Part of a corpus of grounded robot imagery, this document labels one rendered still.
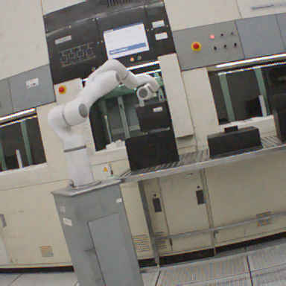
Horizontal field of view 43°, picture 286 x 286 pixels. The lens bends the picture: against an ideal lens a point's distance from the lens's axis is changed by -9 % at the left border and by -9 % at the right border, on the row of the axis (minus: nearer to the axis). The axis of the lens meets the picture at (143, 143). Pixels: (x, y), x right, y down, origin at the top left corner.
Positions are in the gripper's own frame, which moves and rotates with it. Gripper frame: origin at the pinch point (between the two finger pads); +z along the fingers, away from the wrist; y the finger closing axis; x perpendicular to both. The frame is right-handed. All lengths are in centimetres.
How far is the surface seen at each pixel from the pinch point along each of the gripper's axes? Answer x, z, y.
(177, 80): 3.1, -35.0, 23.7
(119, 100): 3, 54, -36
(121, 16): 56, -29, -4
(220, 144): -36, -83, 42
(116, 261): -82, -109, -18
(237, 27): 31, -31, 72
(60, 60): 37, -30, -53
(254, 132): -34, -82, 61
